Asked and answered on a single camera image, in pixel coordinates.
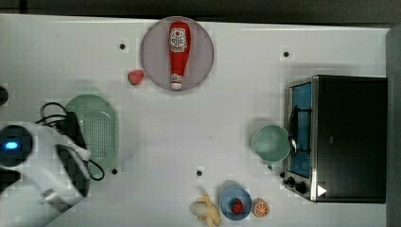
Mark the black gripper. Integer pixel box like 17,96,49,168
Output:
56,112,87,148

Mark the green oval strainer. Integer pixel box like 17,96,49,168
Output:
65,95,118,181

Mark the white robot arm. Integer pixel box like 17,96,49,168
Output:
1,121,91,207

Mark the red strawberry near plate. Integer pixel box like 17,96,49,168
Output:
128,70,145,86

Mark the grey round plate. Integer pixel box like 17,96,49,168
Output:
140,16,214,91

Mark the red ketchup bottle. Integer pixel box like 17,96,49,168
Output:
168,21,191,91

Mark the peeled banana toy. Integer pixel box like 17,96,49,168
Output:
190,193,221,227

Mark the blue small bowl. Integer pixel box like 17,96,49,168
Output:
219,187,252,220

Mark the strawberry in blue bowl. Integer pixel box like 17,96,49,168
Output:
229,198,244,215

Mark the green mug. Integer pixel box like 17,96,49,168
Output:
250,124,290,169

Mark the orange half slice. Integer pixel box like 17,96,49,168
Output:
253,198,270,218

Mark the black toaster oven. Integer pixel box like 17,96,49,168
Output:
281,75,388,203

